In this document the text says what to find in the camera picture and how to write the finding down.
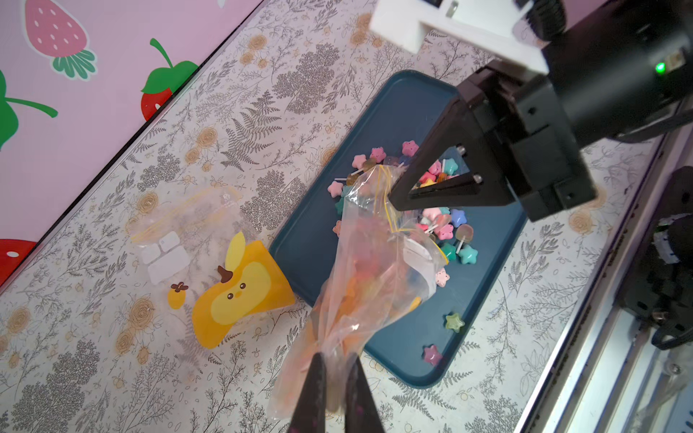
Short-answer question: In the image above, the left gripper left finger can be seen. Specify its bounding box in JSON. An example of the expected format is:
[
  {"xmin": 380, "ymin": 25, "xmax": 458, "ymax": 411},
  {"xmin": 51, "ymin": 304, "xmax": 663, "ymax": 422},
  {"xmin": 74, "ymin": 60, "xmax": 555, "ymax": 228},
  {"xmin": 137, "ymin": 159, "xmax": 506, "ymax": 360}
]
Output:
[{"xmin": 288, "ymin": 353, "xmax": 328, "ymax": 433}]

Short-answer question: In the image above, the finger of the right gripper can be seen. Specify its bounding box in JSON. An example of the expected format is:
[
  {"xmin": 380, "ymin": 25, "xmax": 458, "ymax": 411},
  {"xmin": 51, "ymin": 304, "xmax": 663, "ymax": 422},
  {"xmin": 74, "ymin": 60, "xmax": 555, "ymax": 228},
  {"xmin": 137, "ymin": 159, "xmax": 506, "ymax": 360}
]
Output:
[{"xmin": 389, "ymin": 97, "xmax": 515, "ymax": 211}]

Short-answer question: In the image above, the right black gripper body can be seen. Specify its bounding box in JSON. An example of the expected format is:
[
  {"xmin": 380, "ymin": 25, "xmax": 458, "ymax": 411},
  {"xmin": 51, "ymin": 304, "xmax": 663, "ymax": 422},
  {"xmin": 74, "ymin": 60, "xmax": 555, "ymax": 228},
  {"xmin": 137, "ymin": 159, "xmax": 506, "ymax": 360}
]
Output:
[{"xmin": 454, "ymin": 1, "xmax": 692, "ymax": 221}]

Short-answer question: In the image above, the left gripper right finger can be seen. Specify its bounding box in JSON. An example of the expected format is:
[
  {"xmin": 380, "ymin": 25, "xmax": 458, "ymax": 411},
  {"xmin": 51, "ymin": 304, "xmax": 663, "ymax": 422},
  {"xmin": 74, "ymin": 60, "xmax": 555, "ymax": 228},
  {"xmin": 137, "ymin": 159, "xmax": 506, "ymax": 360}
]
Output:
[{"xmin": 345, "ymin": 354, "xmax": 385, "ymax": 433}]

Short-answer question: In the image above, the ziploc bag of lollipops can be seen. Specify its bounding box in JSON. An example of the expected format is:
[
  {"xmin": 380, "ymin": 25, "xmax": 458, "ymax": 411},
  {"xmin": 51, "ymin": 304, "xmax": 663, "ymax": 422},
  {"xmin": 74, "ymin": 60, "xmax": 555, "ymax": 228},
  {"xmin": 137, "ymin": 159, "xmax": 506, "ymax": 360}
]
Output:
[{"xmin": 268, "ymin": 192, "xmax": 449, "ymax": 419}]

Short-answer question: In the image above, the ziploc bag of star candies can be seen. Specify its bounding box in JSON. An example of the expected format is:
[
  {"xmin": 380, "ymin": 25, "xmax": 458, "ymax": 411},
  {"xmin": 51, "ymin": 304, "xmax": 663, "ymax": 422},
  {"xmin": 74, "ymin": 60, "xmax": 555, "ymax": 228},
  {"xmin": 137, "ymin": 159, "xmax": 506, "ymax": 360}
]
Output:
[{"xmin": 129, "ymin": 187, "xmax": 295, "ymax": 349}]

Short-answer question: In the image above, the pile of star candies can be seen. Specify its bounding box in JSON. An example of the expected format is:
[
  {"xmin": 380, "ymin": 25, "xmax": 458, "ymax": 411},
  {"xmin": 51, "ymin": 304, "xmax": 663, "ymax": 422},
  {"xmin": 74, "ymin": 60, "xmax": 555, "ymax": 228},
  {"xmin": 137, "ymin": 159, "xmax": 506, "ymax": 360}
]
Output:
[{"xmin": 327, "ymin": 139, "xmax": 480, "ymax": 289}]

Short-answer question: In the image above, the pink star candy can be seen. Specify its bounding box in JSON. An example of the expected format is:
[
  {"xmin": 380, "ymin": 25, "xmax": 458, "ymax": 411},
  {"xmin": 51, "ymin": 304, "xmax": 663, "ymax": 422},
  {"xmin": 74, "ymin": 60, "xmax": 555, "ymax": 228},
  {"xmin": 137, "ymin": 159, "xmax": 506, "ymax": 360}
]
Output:
[{"xmin": 422, "ymin": 345, "xmax": 443, "ymax": 366}]

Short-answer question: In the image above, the green star candy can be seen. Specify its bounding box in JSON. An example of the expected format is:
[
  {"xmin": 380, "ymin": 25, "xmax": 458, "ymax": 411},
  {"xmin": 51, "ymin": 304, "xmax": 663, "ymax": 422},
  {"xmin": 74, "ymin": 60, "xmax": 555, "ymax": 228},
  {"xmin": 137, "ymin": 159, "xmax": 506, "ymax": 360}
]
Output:
[{"xmin": 445, "ymin": 313, "xmax": 466, "ymax": 334}]

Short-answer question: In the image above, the dark teal rectangular mat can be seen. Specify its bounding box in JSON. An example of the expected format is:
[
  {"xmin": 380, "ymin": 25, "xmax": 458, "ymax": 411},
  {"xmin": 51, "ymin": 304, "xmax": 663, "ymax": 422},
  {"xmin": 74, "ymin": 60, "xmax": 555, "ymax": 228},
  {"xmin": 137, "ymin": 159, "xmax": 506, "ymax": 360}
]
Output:
[{"xmin": 269, "ymin": 69, "xmax": 529, "ymax": 390}]

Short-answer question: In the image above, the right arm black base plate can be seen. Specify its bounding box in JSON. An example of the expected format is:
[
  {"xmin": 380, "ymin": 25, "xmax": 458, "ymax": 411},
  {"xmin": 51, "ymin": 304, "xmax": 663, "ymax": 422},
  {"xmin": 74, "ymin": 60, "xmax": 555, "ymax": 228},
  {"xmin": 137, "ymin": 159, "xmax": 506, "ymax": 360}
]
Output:
[{"xmin": 616, "ymin": 166, "xmax": 692, "ymax": 351}]

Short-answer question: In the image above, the aluminium rail frame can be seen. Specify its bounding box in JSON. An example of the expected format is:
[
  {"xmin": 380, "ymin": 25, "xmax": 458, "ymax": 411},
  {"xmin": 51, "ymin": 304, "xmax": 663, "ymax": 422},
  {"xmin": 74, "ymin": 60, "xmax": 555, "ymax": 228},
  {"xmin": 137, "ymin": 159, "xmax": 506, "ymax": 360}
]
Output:
[{"xmin": 515, "ymin": 124, "xmax": 692, "ymax": 432}]

